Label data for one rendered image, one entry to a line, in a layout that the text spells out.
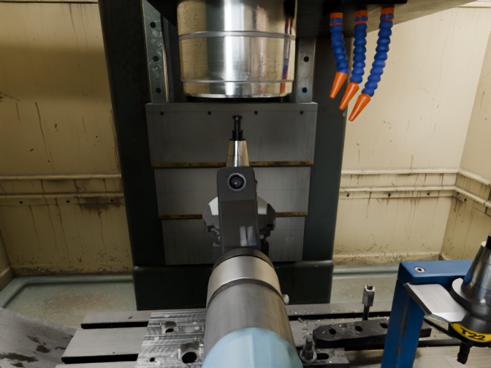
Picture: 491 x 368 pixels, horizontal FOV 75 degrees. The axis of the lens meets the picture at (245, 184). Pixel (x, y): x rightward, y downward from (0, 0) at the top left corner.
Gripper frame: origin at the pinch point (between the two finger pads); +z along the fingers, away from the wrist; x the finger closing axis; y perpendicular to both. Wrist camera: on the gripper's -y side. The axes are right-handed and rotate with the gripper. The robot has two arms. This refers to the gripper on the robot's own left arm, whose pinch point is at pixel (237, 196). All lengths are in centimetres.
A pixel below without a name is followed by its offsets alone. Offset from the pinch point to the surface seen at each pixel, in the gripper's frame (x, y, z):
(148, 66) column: -22, -21, 42
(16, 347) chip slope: -67, 60, 30
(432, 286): 26.3, 8.3, -13.8
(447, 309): 25.4, 8.2, -18.2
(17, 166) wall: -87, 17, 81
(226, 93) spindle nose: -1.5, -16.9, -8.7
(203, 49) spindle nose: -4.2, -21.9, -7.8
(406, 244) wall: 84, 59, 81
